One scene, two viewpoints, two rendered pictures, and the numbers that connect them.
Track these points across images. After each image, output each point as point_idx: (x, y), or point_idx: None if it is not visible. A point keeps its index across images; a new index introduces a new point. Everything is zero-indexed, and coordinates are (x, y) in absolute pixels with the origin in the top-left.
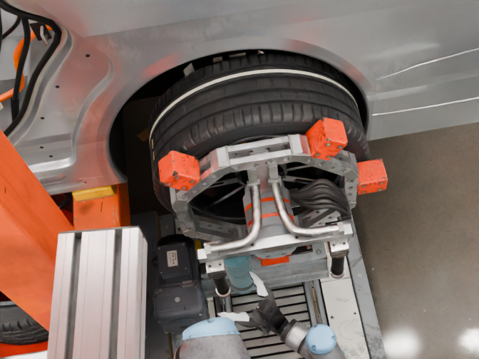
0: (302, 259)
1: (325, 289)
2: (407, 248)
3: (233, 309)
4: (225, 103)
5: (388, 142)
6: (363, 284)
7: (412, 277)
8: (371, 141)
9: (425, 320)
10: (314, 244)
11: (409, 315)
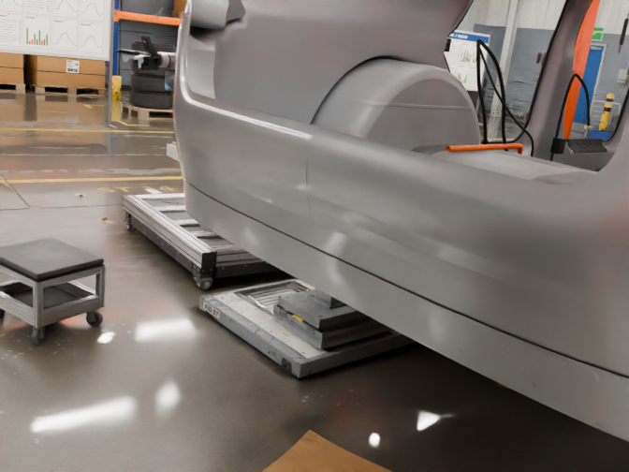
0: (295, 293)
1: (270, 317)
2: (221, 361)
3: None
4: None
5: (283, 420)
6: (244, 322)
7: (208, 348)
8: (300, 418)
9: (186, 333)
10: (293, 299)
11: (200, 333)
